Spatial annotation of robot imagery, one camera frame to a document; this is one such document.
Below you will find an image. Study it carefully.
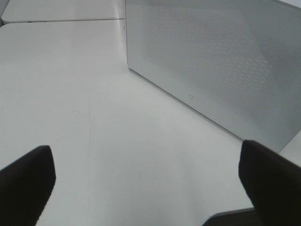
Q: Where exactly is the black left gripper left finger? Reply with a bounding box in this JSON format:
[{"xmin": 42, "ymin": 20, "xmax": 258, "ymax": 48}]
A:
[{"xmin": 0, "ymin": 145, "xmax": 56, "ymax": 226}]

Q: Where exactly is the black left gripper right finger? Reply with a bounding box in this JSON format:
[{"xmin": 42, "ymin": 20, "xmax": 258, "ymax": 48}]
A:
[{"xmin": 238, "ymin": 140, "xmax": 301, "ymax": 226}]

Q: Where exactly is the white microwave door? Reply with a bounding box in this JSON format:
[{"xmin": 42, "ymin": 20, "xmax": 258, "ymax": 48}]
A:
[{"xmin": 125, "ymin": 0, "xmax": 301, "ymax": 152}]

